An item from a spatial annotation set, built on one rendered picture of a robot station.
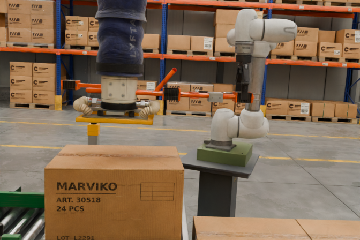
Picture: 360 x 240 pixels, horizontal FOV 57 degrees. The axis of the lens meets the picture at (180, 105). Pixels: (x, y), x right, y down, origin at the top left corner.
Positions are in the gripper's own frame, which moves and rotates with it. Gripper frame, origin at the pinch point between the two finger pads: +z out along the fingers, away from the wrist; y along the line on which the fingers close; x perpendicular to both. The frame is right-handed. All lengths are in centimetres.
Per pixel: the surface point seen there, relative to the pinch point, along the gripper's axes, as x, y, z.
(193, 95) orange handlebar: -23.9, 4.0, 0.2
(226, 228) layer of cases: -1, -6, 72
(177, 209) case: -29, 20, 51
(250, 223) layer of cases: 13, -13, 72
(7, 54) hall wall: -521, -859, -13
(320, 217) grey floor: 116, -135, 127
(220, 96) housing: -10.7, 3.9, 0.4
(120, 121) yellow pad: -56, 16, 12
